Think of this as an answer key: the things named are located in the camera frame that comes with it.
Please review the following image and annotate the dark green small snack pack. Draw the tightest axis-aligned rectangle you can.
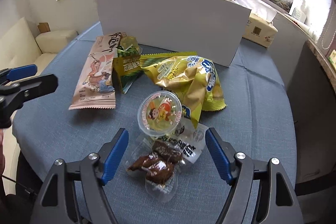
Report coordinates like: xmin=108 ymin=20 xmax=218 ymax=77
xmin=113 ymin=46 xmax=142 ymax=94

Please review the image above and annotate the yellow-green jelly cup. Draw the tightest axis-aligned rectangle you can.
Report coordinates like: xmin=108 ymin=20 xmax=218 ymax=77
xmin=120 ymin=36 xmax=141 ymax=53

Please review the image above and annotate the brown meat snack pack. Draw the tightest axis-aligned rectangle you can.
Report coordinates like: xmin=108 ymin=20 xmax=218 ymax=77
xmin=126 ymin=118 xmax=208 ymax=202

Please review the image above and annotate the yellow crinkled chips bag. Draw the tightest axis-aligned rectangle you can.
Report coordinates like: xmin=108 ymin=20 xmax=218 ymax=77
xmin=139 ymin=52 xmax=226 ymax=126

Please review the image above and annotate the white cream sofa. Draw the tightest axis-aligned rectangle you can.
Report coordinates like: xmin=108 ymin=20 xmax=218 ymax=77
xmin=1 ymin=17 xmax=78 ymax=194

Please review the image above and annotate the yellow tissue pack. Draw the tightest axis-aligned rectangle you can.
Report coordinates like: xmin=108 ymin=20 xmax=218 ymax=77
xmin=235 ymin=0 xmax=278 ymax=48

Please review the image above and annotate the person's left hand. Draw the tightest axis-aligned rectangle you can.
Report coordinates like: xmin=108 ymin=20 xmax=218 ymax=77
xmin=0 ymin=129 xmax=5 ymax=176

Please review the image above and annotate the clear jelly cup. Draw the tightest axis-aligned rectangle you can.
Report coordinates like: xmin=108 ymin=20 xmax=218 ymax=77
xmin=137 ymin=91 xmax=182 ymax=137

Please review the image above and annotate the beige calligraphy snack pack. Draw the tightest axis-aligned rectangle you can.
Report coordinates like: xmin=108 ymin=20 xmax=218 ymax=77
xmin=69 ymin=32 xmax=126 ymax=110

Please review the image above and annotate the white open storage box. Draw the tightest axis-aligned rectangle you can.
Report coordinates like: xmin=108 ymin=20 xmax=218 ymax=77
xmin=96 ymin=0 xmax=251 ymax=67

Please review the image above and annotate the white bottle on sill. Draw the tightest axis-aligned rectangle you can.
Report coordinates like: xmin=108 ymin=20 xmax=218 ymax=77
xmin=291 ymin=0 xmax=306 ymax=23

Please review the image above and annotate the blue fabric table mat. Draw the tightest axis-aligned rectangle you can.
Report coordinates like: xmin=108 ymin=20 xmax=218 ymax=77
xmin=1 ymin=32 xmax=303 ymax=223

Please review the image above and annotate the yellow-green box on shelf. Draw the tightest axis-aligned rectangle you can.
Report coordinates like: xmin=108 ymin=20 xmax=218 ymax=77
xmin=326 ymin=49 xmax=336 ymax=71

